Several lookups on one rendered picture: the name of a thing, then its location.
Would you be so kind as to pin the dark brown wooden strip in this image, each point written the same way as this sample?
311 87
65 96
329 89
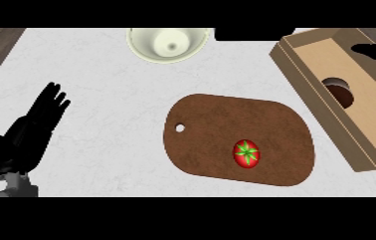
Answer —
9 41

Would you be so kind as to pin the red tomato with green stem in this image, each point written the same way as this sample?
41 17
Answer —
245 153

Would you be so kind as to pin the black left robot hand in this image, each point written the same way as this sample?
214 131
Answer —
30 131

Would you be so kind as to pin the pale cream bowl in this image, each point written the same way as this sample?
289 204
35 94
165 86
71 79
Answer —
168 45

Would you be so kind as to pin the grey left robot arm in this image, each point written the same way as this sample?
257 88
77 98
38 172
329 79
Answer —
15 186

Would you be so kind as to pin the brown wooden cutting board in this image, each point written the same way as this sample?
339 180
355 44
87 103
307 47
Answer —
230 131

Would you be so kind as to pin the cardboard box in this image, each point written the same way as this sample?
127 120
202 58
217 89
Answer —
313 84

